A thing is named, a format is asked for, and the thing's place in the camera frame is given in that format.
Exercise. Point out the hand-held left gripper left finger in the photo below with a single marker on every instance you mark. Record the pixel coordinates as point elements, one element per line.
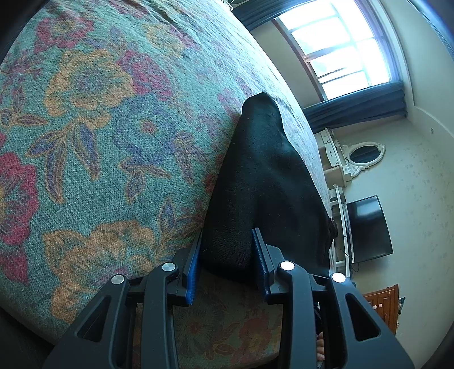
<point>193,273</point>

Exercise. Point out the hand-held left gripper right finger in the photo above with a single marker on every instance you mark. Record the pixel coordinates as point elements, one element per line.
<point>259,266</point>

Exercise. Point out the black pants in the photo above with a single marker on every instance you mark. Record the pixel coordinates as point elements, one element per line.
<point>266,177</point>

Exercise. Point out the person's foot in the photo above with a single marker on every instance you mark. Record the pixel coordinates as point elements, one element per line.
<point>320,347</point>

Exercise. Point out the black television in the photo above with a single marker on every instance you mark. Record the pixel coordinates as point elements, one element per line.
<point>369,227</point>

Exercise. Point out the white dressing table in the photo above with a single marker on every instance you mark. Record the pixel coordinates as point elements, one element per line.
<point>331,156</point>

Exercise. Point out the wooden cabinet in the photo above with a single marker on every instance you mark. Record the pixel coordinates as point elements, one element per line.
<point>385,305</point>

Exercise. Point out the oval vanity mirror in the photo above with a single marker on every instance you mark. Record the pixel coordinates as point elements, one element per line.
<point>365,154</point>

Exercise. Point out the floral bed blanket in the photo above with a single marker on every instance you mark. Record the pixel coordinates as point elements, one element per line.
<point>106,142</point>

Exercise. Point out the dark blue curtain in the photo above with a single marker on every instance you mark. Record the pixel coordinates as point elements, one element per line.
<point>251,10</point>
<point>354,106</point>

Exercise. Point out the window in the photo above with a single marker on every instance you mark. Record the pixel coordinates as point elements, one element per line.
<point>337,46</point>

